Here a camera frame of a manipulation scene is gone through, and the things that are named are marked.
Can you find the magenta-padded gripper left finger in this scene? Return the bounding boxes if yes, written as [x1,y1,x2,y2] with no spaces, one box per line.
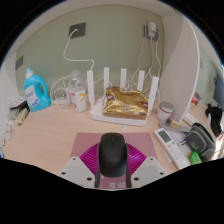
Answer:
[57,142,101,189]

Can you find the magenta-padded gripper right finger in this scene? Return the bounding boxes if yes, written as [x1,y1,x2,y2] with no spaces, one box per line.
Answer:
[125,142,168,189]

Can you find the black computer mouse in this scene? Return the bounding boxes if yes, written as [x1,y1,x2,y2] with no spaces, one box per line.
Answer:
[97,132,130,178]

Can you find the pink mouse pad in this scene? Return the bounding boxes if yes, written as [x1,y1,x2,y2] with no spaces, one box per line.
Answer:
[70,131,158,190]

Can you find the white remote control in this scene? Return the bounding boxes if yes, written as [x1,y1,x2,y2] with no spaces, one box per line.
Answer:
[153,127,190,170]

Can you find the small green packet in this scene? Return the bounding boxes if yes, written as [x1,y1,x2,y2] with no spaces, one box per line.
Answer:
[188,150,203,166]

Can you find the small gold box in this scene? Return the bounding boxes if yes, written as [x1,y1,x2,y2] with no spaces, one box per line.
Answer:
[169,119,182,130]

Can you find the grey pouch with green trim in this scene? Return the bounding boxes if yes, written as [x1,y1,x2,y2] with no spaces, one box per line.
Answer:
[185,122,217,163]

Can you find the white router with antennas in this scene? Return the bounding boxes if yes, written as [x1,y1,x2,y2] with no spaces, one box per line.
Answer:
[86,67,160,127]

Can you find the white power strip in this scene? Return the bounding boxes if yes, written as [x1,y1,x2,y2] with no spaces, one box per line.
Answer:
[49,74,73,108]

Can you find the gold foil snack bag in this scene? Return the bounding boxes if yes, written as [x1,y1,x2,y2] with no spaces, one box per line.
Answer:
[101,86,149,121]

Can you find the clear bottle with white label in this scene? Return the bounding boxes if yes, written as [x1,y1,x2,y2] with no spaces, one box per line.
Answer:
[67,69,88,113]

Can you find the silver foil packets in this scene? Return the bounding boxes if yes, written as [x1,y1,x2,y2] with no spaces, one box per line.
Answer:
[1,119,16,146]

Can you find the black cloth bag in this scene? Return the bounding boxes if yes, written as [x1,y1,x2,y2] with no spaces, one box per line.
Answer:
[204,103,224,138]

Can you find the small red container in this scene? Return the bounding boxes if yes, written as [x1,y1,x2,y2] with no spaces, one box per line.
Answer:
[191,92,203,108]

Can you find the blue detergent bottle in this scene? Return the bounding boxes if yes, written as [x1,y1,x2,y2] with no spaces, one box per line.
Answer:
[22,66,52,112]

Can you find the black monitor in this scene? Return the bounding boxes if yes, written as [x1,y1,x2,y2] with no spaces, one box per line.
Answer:
[213,73,224,111]

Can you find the white charger cable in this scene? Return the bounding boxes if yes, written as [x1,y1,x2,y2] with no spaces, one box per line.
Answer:
[131,38,162,88]

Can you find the white wall socket cable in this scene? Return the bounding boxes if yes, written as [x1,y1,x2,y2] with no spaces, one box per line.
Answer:
[63,29,96,73]

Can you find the blank grey wall plate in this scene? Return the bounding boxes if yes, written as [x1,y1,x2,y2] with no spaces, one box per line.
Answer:
[15,54,25,71]

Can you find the white wall charger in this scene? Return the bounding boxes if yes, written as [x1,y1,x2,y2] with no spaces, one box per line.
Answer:
[143,20,160,42]

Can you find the grey wall socket plate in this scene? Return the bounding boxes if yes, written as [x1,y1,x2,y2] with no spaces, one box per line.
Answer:
[68,22,87,39]

